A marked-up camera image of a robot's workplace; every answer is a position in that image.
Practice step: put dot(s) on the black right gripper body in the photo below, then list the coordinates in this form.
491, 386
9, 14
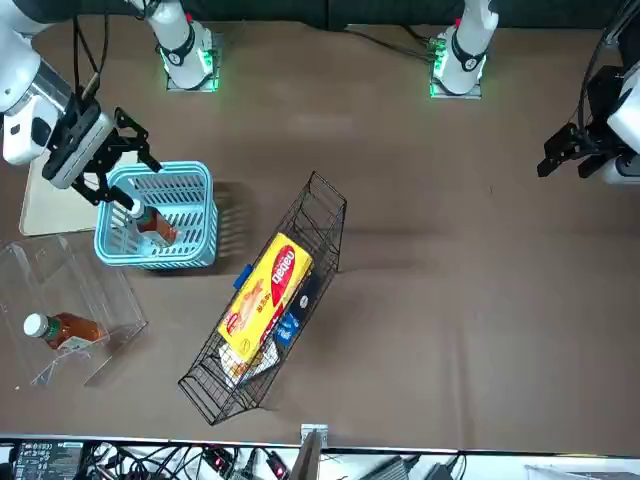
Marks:
70, 135

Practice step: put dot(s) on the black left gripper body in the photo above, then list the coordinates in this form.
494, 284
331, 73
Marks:
602, 95

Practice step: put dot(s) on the amber tea bottle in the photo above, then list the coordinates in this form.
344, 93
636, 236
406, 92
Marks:
160, 230
75, 330

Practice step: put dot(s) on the blue Oreo cookie box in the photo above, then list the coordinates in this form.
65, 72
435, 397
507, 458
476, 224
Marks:
242, 277

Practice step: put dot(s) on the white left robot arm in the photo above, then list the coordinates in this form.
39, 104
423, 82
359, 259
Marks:
470, 45

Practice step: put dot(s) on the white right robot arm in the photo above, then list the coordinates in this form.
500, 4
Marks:
180, 50

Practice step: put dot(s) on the clear acrylic stepped shelf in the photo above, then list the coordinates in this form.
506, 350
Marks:
65, 270

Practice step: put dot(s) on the light blue plastic basket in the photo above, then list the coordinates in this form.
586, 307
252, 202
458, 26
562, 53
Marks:
200, 250

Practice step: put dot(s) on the cream plastic tray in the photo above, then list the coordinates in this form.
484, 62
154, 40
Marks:
50, 210

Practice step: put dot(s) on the yellow cracker box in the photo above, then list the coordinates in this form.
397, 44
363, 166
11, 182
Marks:
270, 295

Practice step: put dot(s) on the dark blue cookie box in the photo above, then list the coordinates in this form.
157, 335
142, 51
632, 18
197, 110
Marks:
302, 295

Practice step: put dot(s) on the white cracker box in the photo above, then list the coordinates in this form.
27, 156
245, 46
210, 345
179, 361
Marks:
250, 367

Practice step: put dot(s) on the black labelled power adapter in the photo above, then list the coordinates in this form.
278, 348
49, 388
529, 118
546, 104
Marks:
45, 460

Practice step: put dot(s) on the black power brick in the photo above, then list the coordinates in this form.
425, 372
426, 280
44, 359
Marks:
392, 469
440, 472

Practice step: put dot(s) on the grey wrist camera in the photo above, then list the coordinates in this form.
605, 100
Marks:
85, 150

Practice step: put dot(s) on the aluminium frame profile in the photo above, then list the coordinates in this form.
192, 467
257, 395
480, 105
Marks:
616, 25

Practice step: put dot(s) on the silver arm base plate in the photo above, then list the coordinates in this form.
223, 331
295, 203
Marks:
455, 95
217, 60

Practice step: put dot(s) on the power strip with red switch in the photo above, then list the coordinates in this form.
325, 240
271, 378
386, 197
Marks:
277, 464
220, 460

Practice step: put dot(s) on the grey aluminium post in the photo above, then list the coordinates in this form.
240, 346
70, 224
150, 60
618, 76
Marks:
306, 460

